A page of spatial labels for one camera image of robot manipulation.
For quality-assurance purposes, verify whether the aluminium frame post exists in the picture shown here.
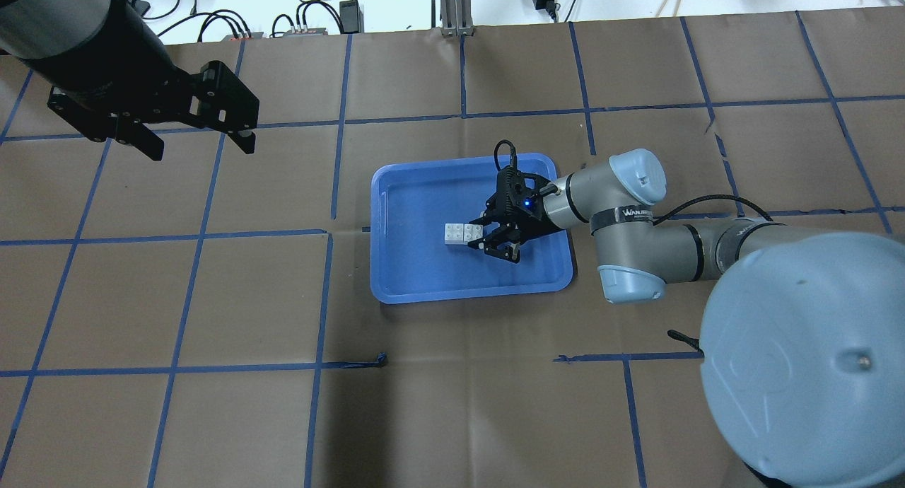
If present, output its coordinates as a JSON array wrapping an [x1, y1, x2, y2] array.
[[432, 0, 474, 37]]

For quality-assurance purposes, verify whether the blue plastic tray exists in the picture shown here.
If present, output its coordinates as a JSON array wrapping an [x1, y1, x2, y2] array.
[[370, 156, 575, 304]]

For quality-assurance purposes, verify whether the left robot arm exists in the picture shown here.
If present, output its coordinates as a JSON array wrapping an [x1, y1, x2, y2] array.
[[1, 0, 261, 161]]

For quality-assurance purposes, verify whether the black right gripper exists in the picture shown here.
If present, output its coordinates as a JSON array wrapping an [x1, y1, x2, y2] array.
[[467, 166, 556, 265]]

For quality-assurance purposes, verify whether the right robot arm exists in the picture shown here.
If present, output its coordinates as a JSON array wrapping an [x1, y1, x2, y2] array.
[[445, 149, 904, 487]]

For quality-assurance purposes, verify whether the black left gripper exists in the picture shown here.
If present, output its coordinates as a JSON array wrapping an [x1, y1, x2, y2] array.
[[47, 60, 261, 162]]

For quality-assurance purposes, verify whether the white block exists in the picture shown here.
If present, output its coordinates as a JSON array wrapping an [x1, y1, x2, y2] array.
[[444, 223, 467, 245], [462, 223, 484, 249]]

